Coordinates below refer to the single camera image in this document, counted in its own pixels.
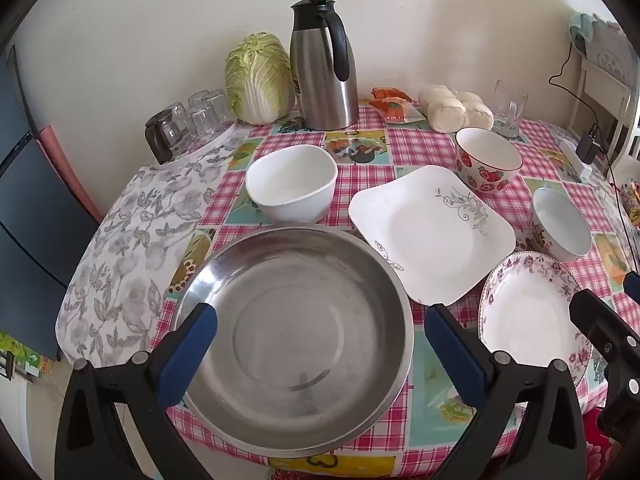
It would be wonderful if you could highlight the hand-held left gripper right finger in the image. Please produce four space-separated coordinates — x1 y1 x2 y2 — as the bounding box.
425 302 588 480

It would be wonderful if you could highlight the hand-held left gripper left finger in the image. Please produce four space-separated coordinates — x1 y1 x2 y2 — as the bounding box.
55 302 218 480

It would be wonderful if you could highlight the round pink floral plate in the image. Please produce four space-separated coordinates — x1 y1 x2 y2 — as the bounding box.
478 251 593 391

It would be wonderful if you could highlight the small floral bowl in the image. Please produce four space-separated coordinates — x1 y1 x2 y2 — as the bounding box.
530 187 593 263

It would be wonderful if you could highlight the large stainless steel basin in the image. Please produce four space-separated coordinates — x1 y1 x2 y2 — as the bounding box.
173 225 416 458

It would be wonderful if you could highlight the white square plate grey floral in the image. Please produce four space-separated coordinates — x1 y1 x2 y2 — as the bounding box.
348 165 517 307

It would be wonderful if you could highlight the strawberry print bowl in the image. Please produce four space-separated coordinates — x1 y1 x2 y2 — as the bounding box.
454 127 523 195

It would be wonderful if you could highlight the plain white square bowl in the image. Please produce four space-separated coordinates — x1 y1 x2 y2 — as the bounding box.
245 145 339 224

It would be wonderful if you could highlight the colourful small packet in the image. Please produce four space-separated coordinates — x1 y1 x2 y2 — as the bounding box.
620 182 640 223

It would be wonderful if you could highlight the white power strip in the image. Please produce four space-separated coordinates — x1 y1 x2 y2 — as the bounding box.
559 139 593 183

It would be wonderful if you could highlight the green box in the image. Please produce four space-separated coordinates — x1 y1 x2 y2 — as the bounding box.
0 330 53 376

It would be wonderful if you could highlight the dark blue cabinet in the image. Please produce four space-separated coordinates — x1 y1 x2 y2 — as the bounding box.
0 45 103 361

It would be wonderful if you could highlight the white wooden shelf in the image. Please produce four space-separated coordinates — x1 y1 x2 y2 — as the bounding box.
567 55 633 131

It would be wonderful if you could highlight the clear glass mug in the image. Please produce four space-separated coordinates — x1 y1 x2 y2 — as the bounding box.
492 80 529 140

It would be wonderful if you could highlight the pink checked tablecloth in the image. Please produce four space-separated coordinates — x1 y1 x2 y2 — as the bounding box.
160 102 640 478

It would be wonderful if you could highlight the white tray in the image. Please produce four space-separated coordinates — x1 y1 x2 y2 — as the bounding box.
160 122 238 166

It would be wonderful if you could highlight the pink board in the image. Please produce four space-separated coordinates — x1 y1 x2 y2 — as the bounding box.
40 125 103 221

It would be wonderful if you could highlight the grey printed card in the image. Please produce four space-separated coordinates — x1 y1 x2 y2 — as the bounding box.
582 22 636 81

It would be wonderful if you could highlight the bag of white steamed buns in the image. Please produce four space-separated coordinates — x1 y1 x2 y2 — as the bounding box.
417 84 495 134

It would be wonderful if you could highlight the orange snack packet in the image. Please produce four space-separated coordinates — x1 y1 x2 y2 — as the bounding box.
370 97 428 125
371 87 412 103

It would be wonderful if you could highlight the teal cloth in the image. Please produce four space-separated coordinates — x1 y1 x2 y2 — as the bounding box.
570 11 608 53

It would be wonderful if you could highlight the napa cabbage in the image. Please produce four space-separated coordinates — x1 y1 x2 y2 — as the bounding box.
224 32 297 126

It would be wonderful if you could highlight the stainless steel thermos jug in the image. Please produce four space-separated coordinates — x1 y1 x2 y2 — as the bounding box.
290 0 360 132

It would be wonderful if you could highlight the black cable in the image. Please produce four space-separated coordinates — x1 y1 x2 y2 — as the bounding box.
549 42 640 241

